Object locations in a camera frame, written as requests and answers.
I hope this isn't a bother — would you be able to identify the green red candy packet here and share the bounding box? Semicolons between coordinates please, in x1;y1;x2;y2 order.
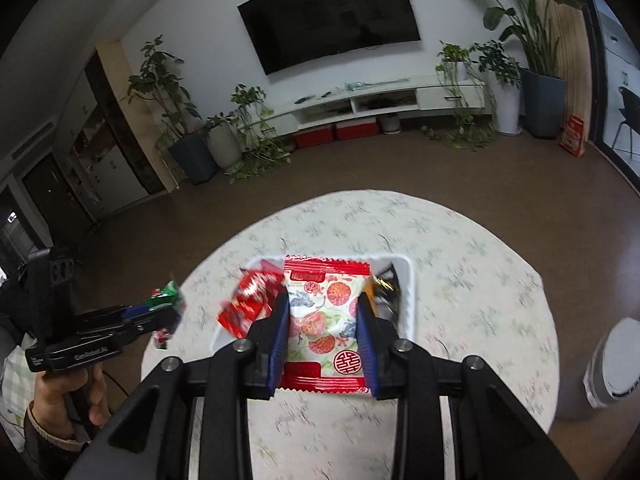
150;280;186;348

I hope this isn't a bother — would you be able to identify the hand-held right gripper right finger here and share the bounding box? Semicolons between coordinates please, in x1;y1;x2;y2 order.
355;292;581;480

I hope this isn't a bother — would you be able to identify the red storage box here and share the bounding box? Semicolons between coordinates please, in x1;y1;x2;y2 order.
292;127;336;148
335;121;379;141

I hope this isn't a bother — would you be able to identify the red snack packet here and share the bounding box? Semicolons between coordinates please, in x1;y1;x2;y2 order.
216;269;287;340

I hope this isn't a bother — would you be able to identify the person's left hand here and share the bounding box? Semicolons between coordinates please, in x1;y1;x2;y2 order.
30;365;113;441

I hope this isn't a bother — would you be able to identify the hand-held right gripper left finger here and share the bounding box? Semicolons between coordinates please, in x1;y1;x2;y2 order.
65;287;291;480

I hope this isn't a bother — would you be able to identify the grey white trash can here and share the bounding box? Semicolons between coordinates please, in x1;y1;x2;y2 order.
555;317;640;421

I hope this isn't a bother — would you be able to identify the black wall television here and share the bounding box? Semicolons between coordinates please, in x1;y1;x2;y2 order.
237;0;422;76

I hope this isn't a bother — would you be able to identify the white wall cabinet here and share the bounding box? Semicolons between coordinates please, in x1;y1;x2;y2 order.
50;52;166;223

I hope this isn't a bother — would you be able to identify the black cable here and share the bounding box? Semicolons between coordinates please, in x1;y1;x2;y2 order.
102;372;136;401

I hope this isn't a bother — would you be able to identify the fruit print snack packet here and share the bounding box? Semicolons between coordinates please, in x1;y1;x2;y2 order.
277;255;373;395

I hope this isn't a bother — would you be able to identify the large-leaf plant in grey pot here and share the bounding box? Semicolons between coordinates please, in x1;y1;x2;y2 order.
435;0;586;140

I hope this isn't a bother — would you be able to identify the plant in white ribbed pot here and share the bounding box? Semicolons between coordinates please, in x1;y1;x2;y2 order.
202;112;243;171

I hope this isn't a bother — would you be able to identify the red snack bag on floor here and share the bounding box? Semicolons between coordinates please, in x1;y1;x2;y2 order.
559;115;587;159

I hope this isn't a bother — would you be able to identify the black balcony chair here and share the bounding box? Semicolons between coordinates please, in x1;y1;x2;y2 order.
611;86;640;153

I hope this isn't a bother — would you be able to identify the light checked cloth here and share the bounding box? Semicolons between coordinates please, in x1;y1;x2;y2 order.
0;345;38;453

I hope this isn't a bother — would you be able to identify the black glass door frame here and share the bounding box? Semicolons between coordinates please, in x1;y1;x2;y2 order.
565;0;640;186

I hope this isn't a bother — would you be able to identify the trailing vine plant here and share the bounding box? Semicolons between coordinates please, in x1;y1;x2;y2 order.
227;84;293;183
422;42;498;150

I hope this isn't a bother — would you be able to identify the leafy tree in dark pot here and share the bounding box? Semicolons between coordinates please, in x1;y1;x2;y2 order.
122;35;218;186

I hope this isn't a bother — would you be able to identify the bushy plant in white pot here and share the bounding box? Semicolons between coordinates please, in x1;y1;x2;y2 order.
472;40;523;136

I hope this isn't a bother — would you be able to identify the black gold-print snack packet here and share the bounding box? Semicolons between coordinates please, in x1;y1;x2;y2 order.
372;266;403;321

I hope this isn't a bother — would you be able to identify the white plastic tray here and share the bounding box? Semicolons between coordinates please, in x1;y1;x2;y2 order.
212;255;417;356

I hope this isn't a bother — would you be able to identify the person's left forearm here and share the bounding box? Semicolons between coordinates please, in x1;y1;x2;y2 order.
22;405;96;480

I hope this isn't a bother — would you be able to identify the light wooden wall panel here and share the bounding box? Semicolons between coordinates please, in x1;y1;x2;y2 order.
530;0;593;133
96;39;180;195

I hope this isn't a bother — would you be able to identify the white television console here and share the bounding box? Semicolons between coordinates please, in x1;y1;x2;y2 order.
260;75;493;136

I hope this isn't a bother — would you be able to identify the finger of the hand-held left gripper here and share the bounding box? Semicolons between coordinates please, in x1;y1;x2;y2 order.
75;304;151;332
95;307;182;344

